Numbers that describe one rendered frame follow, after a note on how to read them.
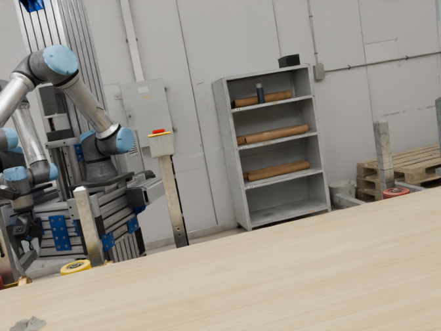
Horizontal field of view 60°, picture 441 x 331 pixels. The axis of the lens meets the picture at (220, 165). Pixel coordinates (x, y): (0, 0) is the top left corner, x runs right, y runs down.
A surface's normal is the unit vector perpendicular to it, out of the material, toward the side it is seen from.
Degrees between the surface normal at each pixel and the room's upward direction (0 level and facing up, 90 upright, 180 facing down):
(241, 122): 90
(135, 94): 90
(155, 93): 90
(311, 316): 0
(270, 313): 0
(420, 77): 90
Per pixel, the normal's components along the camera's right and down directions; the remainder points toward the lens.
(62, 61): 0.81, -0.18
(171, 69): 0.24, 0.09
